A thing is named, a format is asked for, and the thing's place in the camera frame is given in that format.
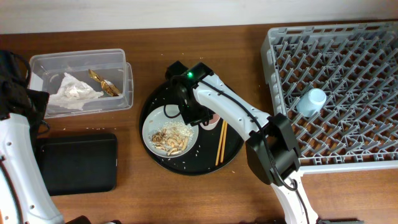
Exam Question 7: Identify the pink cup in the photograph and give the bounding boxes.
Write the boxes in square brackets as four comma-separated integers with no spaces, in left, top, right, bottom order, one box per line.
[200,114,220,131]

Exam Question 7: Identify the white paper napkin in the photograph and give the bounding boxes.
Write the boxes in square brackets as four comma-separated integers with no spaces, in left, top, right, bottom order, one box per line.
[49,72,104,111]

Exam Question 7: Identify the light blue cup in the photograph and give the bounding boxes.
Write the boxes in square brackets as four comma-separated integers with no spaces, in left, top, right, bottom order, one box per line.
[296,88,327,117]

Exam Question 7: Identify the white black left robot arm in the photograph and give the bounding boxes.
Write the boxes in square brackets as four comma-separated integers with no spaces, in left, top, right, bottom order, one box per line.
[1,50,65,223]

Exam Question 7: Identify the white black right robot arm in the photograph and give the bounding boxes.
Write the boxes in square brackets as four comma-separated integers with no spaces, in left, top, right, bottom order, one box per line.
[165,61,320,223]

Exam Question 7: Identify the clear plastic waste bin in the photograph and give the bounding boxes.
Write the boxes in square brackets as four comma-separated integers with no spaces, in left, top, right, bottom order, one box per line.
[29,49,134,119]

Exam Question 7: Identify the grey dishwasher rack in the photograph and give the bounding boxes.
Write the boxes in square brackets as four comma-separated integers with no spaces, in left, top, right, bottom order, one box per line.
[261,22,397,174]

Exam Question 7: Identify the grey plate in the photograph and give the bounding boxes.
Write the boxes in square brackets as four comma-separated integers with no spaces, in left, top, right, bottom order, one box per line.
[141,105,199,158]

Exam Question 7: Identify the food scraps on plate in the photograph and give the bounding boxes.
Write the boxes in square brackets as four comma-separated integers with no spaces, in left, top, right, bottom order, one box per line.
[150,121,194,156]

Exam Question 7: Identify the gold candy wrapper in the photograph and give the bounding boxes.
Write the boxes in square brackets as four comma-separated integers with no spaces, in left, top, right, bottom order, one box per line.
[88,70,121,96]

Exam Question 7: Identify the round black serving tray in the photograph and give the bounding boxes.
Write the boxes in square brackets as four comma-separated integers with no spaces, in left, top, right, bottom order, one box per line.
[139,81,244,176]

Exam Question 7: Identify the black rectangular tray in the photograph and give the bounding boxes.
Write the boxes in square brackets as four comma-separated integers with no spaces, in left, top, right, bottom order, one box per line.
[35,133,118,196]

